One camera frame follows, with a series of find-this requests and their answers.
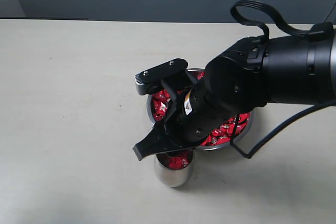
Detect steel cup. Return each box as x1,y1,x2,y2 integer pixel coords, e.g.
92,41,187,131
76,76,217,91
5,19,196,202
154,151,195,188

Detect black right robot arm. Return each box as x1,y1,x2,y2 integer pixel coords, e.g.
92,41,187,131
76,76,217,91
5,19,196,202
133,34,335,160

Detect red wrapped candies pile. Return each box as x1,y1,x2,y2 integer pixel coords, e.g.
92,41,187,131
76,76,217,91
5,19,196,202
151,71,250,146

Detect steel bowl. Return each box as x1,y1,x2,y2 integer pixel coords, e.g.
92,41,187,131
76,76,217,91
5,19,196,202
146,68,255,152

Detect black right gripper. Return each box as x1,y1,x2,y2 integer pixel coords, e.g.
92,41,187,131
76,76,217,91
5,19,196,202
133,79,251,161

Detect red candies in cup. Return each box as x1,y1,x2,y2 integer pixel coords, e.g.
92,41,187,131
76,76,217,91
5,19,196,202
163,153,192,170

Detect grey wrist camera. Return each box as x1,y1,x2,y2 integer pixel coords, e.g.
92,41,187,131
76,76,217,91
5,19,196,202
134,58,188,95

